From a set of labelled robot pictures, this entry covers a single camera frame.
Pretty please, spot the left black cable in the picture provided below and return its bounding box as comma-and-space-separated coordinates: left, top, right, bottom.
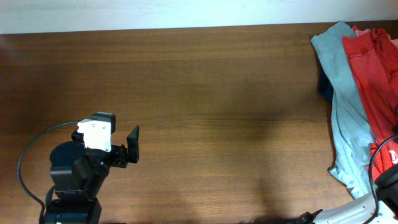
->
17, 120, 80, 224

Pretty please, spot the pink coral t-shirt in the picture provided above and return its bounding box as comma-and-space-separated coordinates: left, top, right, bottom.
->
351, 26, 398, 47

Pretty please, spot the orange soccer t-shirt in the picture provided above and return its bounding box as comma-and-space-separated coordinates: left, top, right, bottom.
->
343, 28, 397, 179

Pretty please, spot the right black cable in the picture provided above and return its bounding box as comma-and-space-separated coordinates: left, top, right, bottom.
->
368, 105, 398, 218

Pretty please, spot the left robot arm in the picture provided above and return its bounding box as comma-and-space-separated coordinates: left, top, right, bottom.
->
44, 126, 139, 224

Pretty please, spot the grey t-shirt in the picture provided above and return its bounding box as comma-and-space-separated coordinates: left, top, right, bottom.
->
311, 21, 375, 198

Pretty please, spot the black cable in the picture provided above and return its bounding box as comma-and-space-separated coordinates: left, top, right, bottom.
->
17, 120, 80, 224
368, 105, 398, 218

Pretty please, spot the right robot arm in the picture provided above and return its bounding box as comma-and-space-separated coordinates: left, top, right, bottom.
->
293, 166, 397, 224

